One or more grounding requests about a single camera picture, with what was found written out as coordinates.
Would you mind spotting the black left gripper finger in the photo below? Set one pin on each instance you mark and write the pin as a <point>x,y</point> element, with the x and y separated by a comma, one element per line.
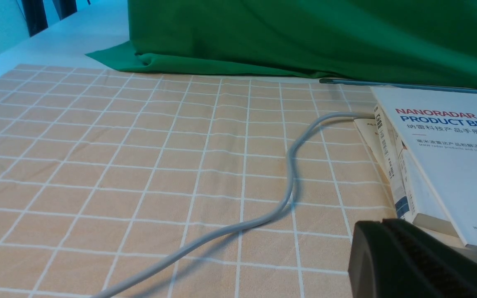
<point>395,259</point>

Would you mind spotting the middle white book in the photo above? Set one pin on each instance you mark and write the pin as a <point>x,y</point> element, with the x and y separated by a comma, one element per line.
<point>413,199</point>

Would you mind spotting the checkered beige tablecloth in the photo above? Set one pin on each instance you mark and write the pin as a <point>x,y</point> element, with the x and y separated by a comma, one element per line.
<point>103,174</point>

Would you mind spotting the dark chair legs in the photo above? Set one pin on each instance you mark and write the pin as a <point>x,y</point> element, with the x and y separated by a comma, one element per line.
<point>40,14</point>

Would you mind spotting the bottom thin white booklet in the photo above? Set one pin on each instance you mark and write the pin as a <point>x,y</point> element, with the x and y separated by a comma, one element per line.
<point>369,131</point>

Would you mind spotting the white Nanoradar product brochure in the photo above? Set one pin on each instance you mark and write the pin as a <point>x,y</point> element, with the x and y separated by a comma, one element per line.
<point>439,130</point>

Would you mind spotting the green backdrop cloth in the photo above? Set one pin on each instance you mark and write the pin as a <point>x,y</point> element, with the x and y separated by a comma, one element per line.
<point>429,42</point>

